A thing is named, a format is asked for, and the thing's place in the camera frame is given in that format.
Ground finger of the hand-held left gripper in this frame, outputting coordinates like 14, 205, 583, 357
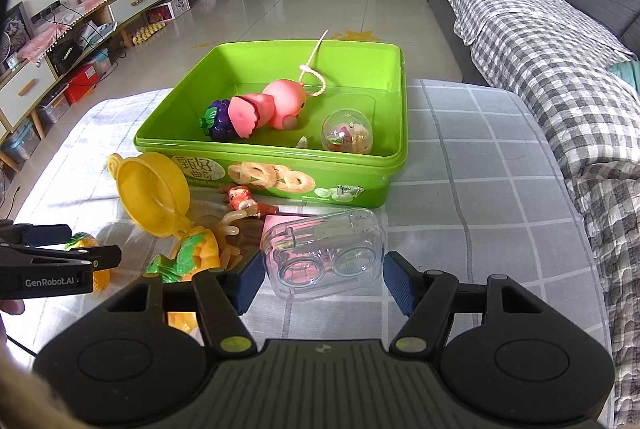
0, 245, 123, 271
0, 221, 71, 246

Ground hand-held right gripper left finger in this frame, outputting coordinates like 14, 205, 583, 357
100, 251, 266, 355

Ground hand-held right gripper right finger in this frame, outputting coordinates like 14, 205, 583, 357
382, 251, 546, 355

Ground yellow toy corn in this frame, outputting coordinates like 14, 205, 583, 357
65, 231, 112, 294

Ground orange toy pumpkin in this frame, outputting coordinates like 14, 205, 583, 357
145, 226, 222, 335

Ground small pink box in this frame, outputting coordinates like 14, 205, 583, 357
260, 215, 301, 245

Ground clear contact lens case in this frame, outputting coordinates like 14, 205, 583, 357
260, 208, 390, 300

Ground small red figurine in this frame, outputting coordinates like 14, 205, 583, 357
219, 185, 281, 220

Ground yellow toy bowl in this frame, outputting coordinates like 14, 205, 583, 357
106, 152, 192, 238

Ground pink clear capsule ball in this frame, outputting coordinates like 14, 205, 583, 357
321, 108, 375, 156

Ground purple toy grapes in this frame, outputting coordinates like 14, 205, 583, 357
197, 99, 236, 142

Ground green plastic box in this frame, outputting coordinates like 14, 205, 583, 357
133, 40, 408, 209

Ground cream string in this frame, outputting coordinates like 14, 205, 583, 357
298, 28, 330, 97

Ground person's left forearm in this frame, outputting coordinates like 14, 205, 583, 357
0, 349, 66, 429

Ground red storage box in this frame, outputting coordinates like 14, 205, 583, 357
62, 62, 111, 105

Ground black electronic box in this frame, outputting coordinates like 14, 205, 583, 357
50, 36, 83, 75

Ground pink lace cloth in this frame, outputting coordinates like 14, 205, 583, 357
17, 0, 131, 62

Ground dark framed picture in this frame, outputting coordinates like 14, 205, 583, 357
0, 2, 36, 55

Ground row of yellow toy ducks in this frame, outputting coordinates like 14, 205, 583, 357
131, 23, 166, 46

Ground white wooden tv cabinet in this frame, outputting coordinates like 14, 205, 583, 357
0, 0, 195, 172

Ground yellow star floor sticker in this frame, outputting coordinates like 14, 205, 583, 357
327, 28, 388, 42

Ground white cardboard toy box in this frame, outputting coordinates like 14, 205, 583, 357
145, 0, 191, 22

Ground grey sofa with checked cover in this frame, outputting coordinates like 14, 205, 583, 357
422, 0, 640, 210

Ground green patterned cushion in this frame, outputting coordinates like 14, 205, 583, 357
607, 59, 640, 102

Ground thin black cable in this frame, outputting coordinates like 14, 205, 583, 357
2, 331, 38, 357

